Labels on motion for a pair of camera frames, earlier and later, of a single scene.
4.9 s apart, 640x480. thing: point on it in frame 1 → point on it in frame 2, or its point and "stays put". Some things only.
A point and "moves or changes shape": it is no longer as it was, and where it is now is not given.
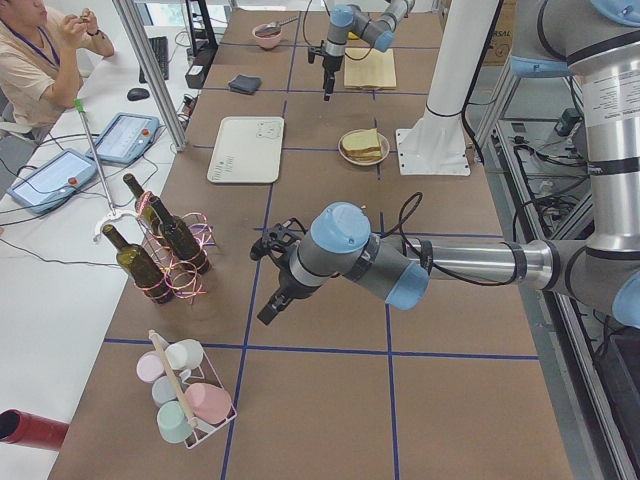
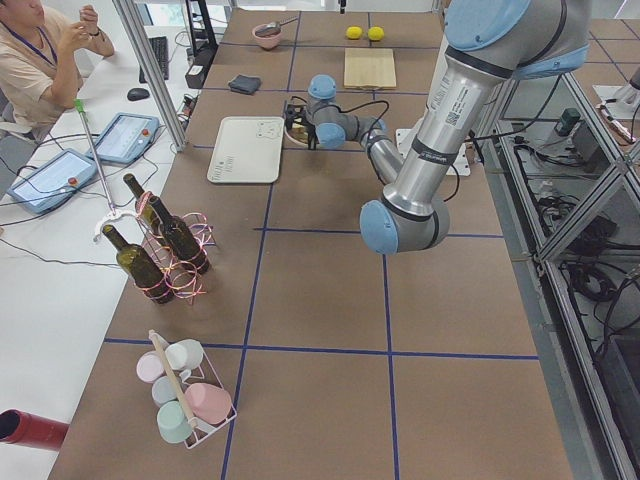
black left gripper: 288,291 → 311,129
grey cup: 163,391 stays put
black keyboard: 160,48 stays put
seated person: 41,69 stays put
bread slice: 363,143 moves or changes shape
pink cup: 209,403 stays put
